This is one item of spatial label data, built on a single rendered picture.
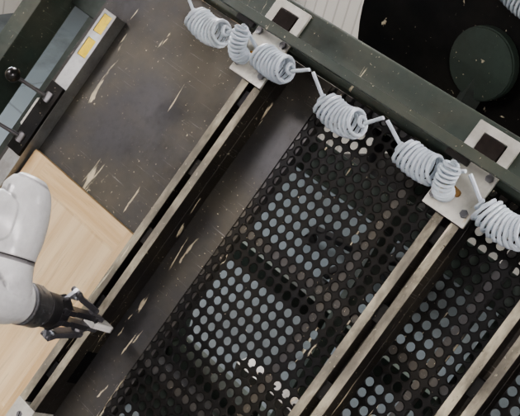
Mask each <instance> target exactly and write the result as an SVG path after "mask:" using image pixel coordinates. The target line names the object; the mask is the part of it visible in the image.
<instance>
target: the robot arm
mask: <svg viewBox="0 0 520 416"><path fill-rule="evenodd" d="M50 212H51V195H50V190H49V188H48V186H47V184H46V183H45V182H44V181H42V180H40V179H39V178H38V177H35V176H32V175H30V174H29V173H14V174H12V175H11V176H10V177H8V178H7V179H6V180H5V181H4V182H3V184H2V188H0V324H15V325H20V326H23V327H27V328H31V329H33V328H37V327H42V328H44V330H43V331H41V333H40V334H41V335H42V336H43V338H44V339H45V340H46V341H47V342H48V341H51V340H54V339H56V338H81V337H82V336H83V333H84V332H85V331H86V332H87V331H89V332H93V333H95V332H96V331H97V330H100V331H103V332H107V333H110V332H111V331H112V330H113V327H112V326H111V325H110V324H109V323H108V322H107V321H106V320H104V318H102V317H101V316H100V315H99V314H98V313H99V309H98V308H97V307H96V306H95V305H94V304H93V303H91V302H90V301H89V300H87V299H86V298H85V297H84V296H83V293H82V292H81V291H80V290H79V289H78V288H77V287H76V286H73V287H72V288H71V292H70V293H68V294H67V295H66V294H62V295H59V294H57V293H54V292H51V291H48V290H47V289H46V288H45V287H44V286H42V285H39V284H36V283H34V282H33V272H34V267H35V262H36V259H37V258H38V255H39V253H40V250H41V249H42V247H43V244H44V241H45V236H46V234H47V230H48V226H49V222H50ZM72 299H73V300H76V301H79V302H80V303H82V304H83V305H84V306H86V307H87V308H88V309H89V310H84V309H81V308H78V307H75V306H73V304H72V301H71V300H72ZM72 317H73V318H72ZM75 317H77V318H80V319H75ZM82 319H83V321H84V322H83V321H82ZM60 326H63V327H60Z"/></svg>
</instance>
